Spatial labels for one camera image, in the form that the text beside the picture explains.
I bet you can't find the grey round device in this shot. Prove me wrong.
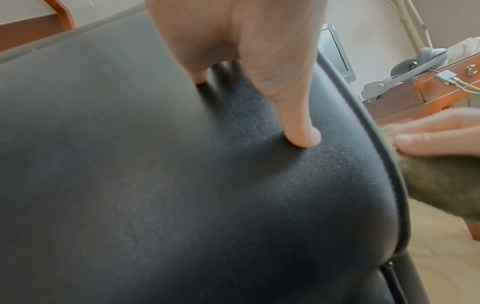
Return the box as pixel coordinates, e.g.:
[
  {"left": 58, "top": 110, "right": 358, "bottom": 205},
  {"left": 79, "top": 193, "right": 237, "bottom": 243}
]
[{"left": 359, "top": 48, "right": 451, "bottom": 102}]

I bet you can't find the white router device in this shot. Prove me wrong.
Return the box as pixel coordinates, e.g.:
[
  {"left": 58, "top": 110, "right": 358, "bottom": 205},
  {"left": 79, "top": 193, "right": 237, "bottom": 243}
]
[{"left": 446, "top": 37, "right": 480, "bottom": 64}]

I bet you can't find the black leather chair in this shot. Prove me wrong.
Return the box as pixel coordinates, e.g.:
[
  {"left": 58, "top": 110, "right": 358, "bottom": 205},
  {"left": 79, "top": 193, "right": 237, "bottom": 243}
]
[{"left": 0, "top": 6, "right": 432, "bottom": 304}]

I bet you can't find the white plug adapter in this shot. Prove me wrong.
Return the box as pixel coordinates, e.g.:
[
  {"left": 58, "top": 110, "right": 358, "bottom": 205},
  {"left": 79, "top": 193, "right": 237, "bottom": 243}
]
[{"left": 434, "top": 69, "right": 461, "bottom": 86}]

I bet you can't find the grey flat screen television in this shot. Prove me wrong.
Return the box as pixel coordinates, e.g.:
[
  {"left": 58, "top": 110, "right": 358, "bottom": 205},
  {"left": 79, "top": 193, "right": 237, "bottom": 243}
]
[{"left": 318, "top": 23, "right": 358, "bottom": 84}]

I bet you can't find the green cleaning cloth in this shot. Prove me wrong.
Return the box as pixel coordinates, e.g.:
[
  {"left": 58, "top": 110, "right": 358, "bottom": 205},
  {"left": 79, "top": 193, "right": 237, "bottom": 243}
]
[{"left": 380, "top": 127, "right": 480, "bottom": 221}]

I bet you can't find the person's left hand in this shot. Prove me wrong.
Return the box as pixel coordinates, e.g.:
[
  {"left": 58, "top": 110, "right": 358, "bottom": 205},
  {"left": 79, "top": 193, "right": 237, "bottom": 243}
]
[{"left": 144, "top": 0, "right": 329, "bottom": 148}]

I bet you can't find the person's right hand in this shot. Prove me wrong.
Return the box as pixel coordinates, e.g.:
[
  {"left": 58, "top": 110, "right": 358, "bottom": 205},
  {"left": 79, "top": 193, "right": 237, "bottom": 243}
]
[{"left": 382, "top": 108, "right": 480, "bottom": 158}]

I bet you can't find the brown wooden table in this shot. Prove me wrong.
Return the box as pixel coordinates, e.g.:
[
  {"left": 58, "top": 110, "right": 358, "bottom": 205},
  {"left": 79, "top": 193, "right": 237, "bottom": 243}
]
[{"left": 363, "top": 52, "right": 480, "bottom": 241}]

